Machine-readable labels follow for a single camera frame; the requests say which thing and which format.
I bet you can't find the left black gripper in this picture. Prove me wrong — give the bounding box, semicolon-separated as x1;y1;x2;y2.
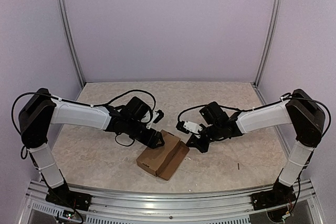
125;119;165;150

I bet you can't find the brown cardboard paper box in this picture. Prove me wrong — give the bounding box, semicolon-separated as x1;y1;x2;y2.
136;130;190;181

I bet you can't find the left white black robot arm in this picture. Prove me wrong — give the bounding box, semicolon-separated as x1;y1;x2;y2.
16;88;164;206

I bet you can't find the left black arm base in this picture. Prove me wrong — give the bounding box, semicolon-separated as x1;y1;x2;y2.
46;188;92;211

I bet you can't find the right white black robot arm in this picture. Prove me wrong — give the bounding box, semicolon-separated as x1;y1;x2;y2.
176;89;326;205

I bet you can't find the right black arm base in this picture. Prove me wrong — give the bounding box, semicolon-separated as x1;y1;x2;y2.
251;187;297;210

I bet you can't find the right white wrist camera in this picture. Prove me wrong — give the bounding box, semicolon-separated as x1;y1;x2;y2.
176;121;205;135

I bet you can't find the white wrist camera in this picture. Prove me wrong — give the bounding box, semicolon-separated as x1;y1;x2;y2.
144;110;164;129
176;121;205;135

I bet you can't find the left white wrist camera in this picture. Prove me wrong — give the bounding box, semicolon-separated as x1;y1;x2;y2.
144;110;164;129

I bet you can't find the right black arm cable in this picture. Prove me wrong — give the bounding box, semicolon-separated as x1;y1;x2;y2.
177;92;330;141

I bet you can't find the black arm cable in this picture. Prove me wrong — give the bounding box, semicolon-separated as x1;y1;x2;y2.
10;89;157;161
177;92;330;141

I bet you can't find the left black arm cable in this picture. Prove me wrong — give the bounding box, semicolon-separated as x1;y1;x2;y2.
10;89;157;161

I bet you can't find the front aluminium frame rail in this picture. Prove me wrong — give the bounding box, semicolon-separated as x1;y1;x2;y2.
14;180;327;223

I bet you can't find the right aluminium frame post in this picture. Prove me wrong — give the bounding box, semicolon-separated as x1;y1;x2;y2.
253;0;281;89

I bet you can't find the aluminium frame post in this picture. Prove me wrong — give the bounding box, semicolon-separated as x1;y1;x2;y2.
253;0;281;89
57;0;86;88

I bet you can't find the left aluminium frame post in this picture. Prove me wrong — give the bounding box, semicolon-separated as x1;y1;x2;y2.
57;0;86;88

